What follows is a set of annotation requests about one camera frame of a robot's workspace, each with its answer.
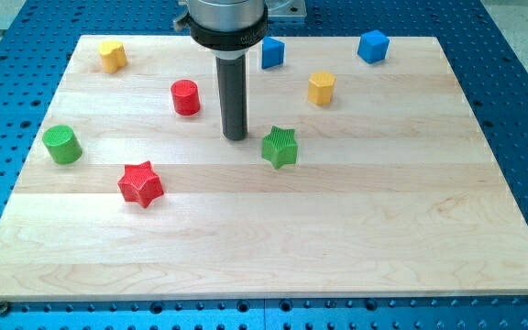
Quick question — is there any blue triangular block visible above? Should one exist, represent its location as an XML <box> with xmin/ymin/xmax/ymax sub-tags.
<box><xmin>261</xmin><ymin>37</ymin><xmax>285</xmax><ymax>70</ymax></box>

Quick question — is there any green star block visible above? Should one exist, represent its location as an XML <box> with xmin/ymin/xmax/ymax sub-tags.
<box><xmin>261</xmin><ymin>126</ymin><xmax>298</xmax><ymax>170</ymax></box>

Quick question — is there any green cylinder block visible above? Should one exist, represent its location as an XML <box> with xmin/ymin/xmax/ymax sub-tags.
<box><xmin>42</xmin><ymin>125</ymin><xmax>83</xmax><ymax>165</ymax></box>

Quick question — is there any red cylinder block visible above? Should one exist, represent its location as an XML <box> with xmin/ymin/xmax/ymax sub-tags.
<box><xmin>170</xmin><ymin>80</ymin><xmax>201</xmax><ymax>116</ymax></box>

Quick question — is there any blue cube block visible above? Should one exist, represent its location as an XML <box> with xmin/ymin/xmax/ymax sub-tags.
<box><xmin>357</xmin><ymin>30</ymin><xmax>390</xmax><ymax>64</ymax></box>

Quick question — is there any red star block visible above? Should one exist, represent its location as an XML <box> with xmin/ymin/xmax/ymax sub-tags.
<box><xmin>117</xmin><ymin>160</ymin><xmax>164</xmax><ymax>208</ymax></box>

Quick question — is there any left board clamp screw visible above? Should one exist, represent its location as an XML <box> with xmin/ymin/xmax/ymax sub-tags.
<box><xmin>0</xmin><ymin>301</ymin><xmax>12</xmax><ymax>317</ymax></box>

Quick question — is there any yellow heart block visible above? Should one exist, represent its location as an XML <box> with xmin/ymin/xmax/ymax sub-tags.
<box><xmin>98</xmin><ymin>40</ymin><xmax>127</xmax><ymax>73</ymax></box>

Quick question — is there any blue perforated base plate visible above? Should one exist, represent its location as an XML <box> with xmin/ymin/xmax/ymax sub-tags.
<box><xmin>0</xmin><ymin>1</ymin><xmax>528</xmax><ymax>329</ymax></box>

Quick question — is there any wooden board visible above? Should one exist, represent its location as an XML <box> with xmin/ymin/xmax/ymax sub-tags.
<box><xmin>0</xmin><ymin>36</ymin><xmax>528</xmax><ymax>302</ymax></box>

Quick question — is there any yellow hexagon block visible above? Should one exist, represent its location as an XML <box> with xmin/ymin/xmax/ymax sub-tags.
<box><xmin>307</xmin><ymin>71</ymin><xmax>336</xmax><ymax>105</ymax></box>

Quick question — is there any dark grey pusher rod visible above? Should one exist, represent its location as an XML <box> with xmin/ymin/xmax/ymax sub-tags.
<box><xmin>216</xmin><ymin>55</ymin><xmax>248</xmax><ymax>141</ymax></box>

